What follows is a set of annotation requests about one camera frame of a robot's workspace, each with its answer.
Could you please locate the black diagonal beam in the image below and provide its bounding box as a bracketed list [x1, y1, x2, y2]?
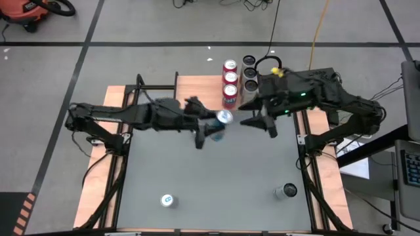
[337, 125, 410, 168]

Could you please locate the red Fanta strawberry can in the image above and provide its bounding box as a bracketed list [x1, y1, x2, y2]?
[221, 83, 239, 110]
[222, 71, 240, 87]
[222, 58, 238, 73]

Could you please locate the blue silver Red Bull can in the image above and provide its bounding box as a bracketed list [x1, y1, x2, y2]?
[159, 193, 180, 208]
[209, 109, 234, 142]

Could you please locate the yellow floor cable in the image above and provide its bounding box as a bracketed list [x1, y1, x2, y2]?
[308, 0, 330, 71]

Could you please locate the black aluminium rig frame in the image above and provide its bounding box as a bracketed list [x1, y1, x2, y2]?
[77, 72, 349, 232]

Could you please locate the white Celsius can black lid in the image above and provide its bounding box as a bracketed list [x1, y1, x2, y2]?
[242, 67, 259, 81]
[241, 79, 260, 105]
[241, 54, 257, 69]

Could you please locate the white blue slim can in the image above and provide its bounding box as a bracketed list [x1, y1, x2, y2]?
[274, 182, 299, 201]

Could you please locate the orange shop vacuum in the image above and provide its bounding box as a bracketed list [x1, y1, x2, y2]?
[0, 0, 77, 33]

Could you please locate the black mat with orange stripes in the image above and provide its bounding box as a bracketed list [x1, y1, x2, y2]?
[0, 191, 37, 236]

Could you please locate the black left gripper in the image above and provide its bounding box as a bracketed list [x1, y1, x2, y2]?
[150, 95, 227, 150]

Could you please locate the black keyboard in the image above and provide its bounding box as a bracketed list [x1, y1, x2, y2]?
[400, 149, 420, 188]

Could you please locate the white paper sheet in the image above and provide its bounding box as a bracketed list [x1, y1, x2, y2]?
[336, 137, 371, 180]

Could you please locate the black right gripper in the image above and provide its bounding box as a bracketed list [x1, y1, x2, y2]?
[237, 69, 318, 139]

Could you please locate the coiled black floor cable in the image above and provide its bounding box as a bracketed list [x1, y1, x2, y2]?
[253, 0, 283, 77]

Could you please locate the wooden shelf with black legs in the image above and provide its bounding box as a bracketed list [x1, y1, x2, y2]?
[173, 71, 261, 124]

